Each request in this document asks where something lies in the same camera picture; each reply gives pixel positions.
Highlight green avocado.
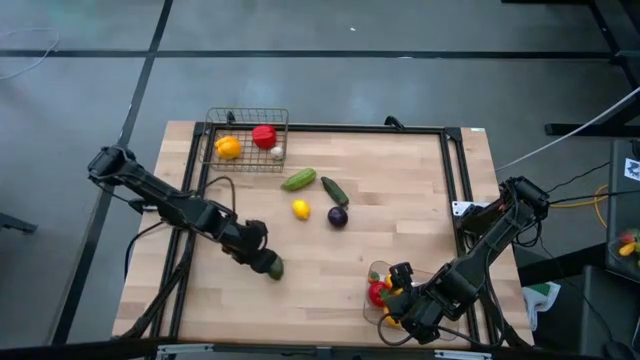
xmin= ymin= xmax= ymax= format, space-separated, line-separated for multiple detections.
xmin=267 ymin=254 xmax=285 ymax=282

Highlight thin black cable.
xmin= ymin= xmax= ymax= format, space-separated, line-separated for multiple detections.
xmin=544 ymin=160 xmax=640 ymax=207

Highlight black hanging cable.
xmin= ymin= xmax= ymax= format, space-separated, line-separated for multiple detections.
xmin=123 ymin=218 xmax=169 ymax=281

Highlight red bell pepper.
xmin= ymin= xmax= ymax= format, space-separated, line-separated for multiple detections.
xmin=250 ymin=124 xmax=278 ymax=151

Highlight silver metal bracket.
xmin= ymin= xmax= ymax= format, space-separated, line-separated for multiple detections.
xmin=433 ymin=349 xmax=494 ymax=360
xmin=155 ymin=343 xmax=215 ymax=360

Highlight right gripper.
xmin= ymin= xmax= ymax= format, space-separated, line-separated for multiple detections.
xmin=383 ymin=261 xmax=452 ymax=346

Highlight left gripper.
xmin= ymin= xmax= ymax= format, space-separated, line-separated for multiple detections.
xmin=221 ymin=218 xmax=278 ymax=276

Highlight bowl of toy produce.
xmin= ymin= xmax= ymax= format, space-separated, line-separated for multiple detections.
xmin=608 ymin=227 xmax=640 ymax=267

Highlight red tomato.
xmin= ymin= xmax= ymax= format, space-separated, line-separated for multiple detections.
xmin=367 ymin=280 xmax=392 ymax=309

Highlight black desk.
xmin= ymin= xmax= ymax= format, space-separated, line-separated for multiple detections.
xmin=604 ymin=138 xmax=640 ymax=284

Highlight black metal table frame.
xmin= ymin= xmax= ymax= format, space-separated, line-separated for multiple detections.
xmin=149 ymin=115 xmax=501 ymax=351

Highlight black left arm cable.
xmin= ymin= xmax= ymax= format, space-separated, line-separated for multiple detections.
xmin=198 ymin=174 xmax=238 ymax=217

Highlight purple round eggplant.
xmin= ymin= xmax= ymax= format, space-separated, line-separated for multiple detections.
xmin=326 ymin=205 xmax=350 ymax=230

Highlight yellow bell pepper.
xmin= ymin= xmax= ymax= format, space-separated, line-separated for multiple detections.
xmin=214 ymin=135 xmax=243 ymax=162

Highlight light green cucumber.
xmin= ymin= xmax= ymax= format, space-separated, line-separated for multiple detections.
xmin=280 ymin=167 xmax=318 ymax=193

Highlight yellow cable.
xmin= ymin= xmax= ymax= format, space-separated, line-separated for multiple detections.
xmin=548 ymin=183 xmax=610 ymax=230

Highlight dark green cucumber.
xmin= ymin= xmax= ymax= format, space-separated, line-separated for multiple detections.
xmin=320 ymin=176 xmax=351 ymax=209

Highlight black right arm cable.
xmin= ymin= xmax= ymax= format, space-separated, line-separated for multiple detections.
xmin=375 ymin=311 xmax=504 ymax=350

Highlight thin white floor cable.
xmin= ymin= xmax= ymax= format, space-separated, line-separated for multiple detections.
xmin=0 ymin=27 xmax=61 ymax=82

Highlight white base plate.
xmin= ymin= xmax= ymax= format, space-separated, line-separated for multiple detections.
xmin=451 ymin=200 xmax=490 ymax=218

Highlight clear plastic bin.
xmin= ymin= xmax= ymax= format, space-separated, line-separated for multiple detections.
xmin=362 ymin=259 xmax=465 ymax=352

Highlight black cable bundle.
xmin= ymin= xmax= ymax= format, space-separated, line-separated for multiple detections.
xmin=118 ymin=229 xmax=199 ymax=342
xmin=464 ymin=279 xmax=534 ymax=350

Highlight black table legs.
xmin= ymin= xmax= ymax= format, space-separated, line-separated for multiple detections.
xmin=501 ymin=0 xmax=640 ymax=138

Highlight black horizontal beam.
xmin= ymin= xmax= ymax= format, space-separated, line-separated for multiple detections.
xmin=0 ymin=338 xmax=640 ymax=360

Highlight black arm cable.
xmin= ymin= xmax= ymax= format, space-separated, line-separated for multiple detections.
xmin=198 ymin=174 xmax=238 ymax=217
xmin=375 ymin=311 xmax=504 ymax=350

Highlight metal wire basket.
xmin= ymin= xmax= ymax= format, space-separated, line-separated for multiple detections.
xmin=198 ymin=106 xmax=290 ymax=174

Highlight white and green cloth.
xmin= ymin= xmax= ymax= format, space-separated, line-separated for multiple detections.
xmin=521 ymin=280 xmax=563 ymax=332

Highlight thick white cable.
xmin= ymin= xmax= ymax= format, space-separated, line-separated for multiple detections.
xmin=494 ymin=85 xmax=640 ymax=174

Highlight black floor stand foot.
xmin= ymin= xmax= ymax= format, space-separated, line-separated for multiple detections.
xmin=0 ymin=211 xmax=38 ymax=236

